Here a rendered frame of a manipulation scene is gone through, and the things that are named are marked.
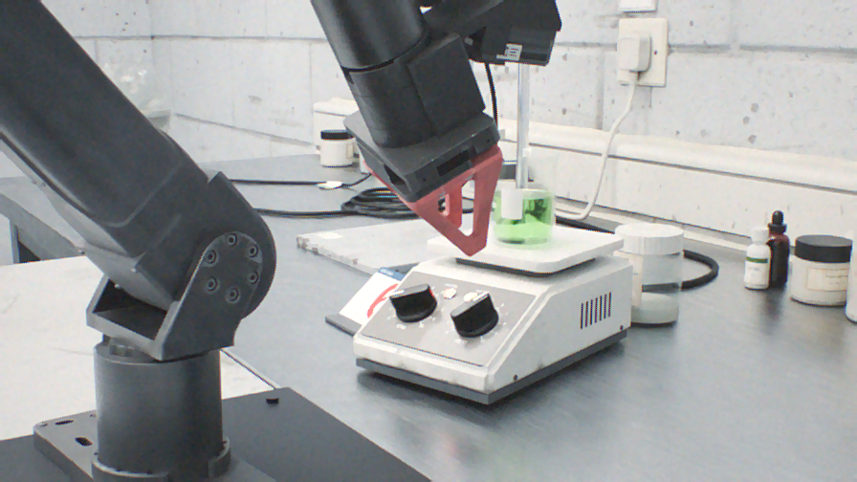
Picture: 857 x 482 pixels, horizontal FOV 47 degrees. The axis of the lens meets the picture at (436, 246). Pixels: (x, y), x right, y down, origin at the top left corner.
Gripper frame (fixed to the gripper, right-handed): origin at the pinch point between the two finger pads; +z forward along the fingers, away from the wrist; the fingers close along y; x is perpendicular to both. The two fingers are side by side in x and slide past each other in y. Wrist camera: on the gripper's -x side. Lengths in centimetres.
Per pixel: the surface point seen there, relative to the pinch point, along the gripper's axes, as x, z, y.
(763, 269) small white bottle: -29.5, 29.9, 9.1
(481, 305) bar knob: 0.9, 5.9, -0.7
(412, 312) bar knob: 4.7, 6.9, 4.0
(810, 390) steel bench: -15.7, 18.8, -12.8
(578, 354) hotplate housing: -4.5, 15.0, -0.9
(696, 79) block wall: -47, 28, 39
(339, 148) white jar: -15, 48, 108
